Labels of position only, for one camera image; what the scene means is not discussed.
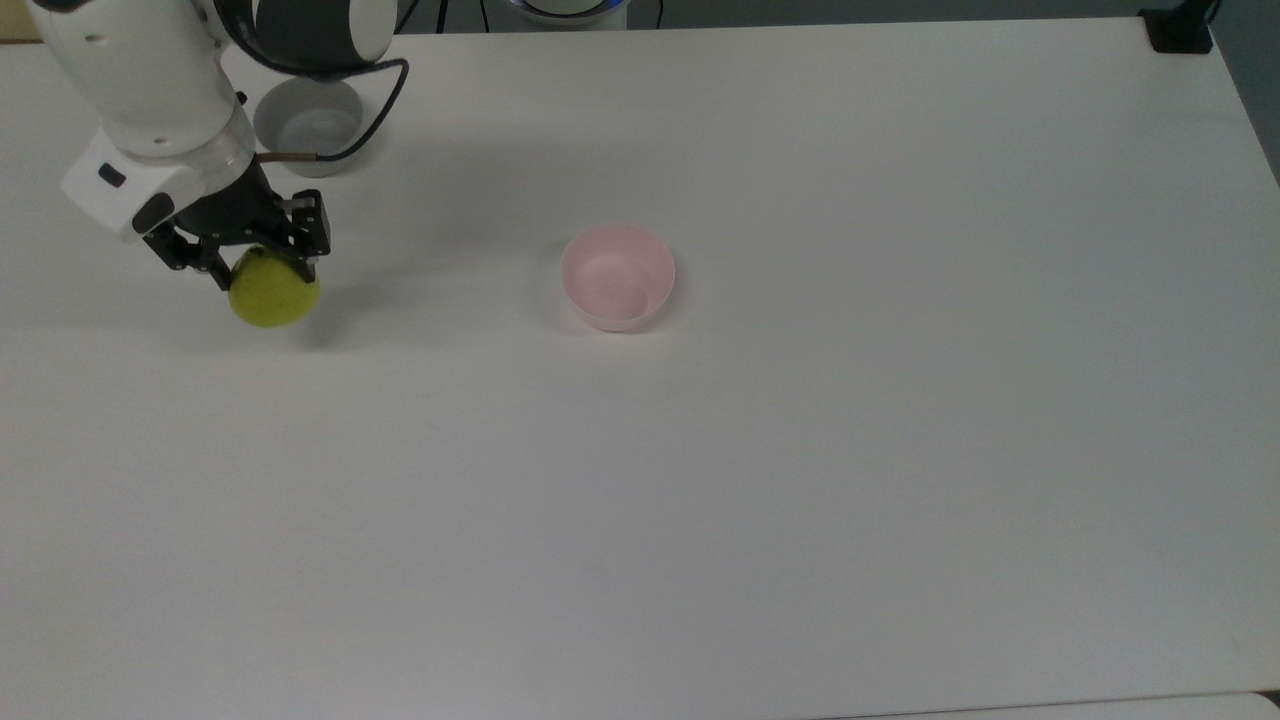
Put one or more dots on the pink bowl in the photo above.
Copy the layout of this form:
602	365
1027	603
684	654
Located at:
615	280

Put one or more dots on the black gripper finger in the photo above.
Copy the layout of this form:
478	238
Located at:
188	255
312	230

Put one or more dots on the grey bowl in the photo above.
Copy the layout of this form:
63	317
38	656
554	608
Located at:
310	128

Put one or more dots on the green pear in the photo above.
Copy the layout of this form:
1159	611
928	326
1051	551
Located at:
272	298

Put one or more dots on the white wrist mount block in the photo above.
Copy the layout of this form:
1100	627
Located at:
110	200

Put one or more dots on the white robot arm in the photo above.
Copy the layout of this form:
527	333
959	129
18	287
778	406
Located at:
150	70

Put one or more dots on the black table clamp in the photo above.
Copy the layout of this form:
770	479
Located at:
1178	30

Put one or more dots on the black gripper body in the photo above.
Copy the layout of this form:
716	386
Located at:
228	210

